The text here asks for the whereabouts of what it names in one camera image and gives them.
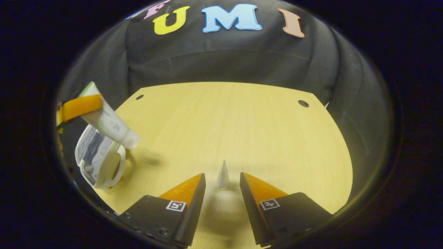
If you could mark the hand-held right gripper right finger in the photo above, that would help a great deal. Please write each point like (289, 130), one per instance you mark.
(251, 211)

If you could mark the black backdrop cloth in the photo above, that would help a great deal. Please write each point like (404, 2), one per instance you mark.
(225, 58)

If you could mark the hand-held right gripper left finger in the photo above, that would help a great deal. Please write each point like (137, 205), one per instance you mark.
(192, 214)

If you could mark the white suitcase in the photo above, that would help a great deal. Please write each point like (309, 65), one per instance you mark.
(93, 152)

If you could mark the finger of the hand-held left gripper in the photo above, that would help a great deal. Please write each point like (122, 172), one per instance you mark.
(81, 106)

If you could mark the white green skin care tube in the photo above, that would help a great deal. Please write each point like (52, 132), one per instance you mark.
(116, 126)

